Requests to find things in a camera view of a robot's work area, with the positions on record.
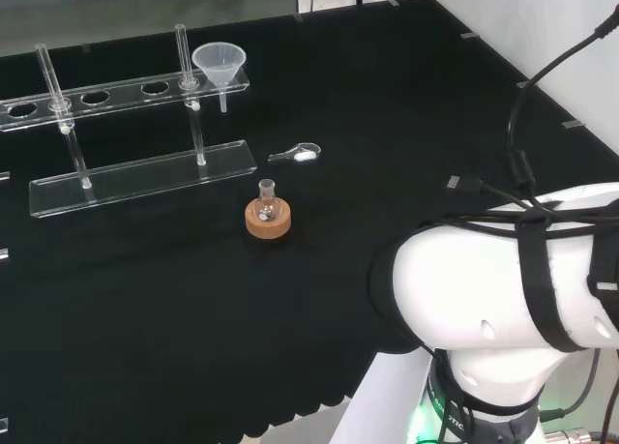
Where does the clear plastic funnel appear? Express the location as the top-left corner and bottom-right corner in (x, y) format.
(192, 41), (249, 114)

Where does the glass weighing funnel with powder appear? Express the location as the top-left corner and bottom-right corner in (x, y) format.
(267, 141), (323, 164)

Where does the clear acrylic funnel stand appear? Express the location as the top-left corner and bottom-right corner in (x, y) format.
(0, 23), (258, 220)

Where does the small round-bottom glass flask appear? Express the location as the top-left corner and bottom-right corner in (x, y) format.
(254, 178), (283, 224)

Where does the black bench cloth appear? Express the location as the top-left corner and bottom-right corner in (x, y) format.
(0, 0), (619, 441)

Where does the cork ring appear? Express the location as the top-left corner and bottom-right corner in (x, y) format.
(244, 197), (294, 243)

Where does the black cable with grey plug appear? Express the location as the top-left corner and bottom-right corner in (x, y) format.
(447, 174), (533, 212)

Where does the thick black cable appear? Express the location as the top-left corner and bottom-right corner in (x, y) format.
(506, 4), (619, 208)

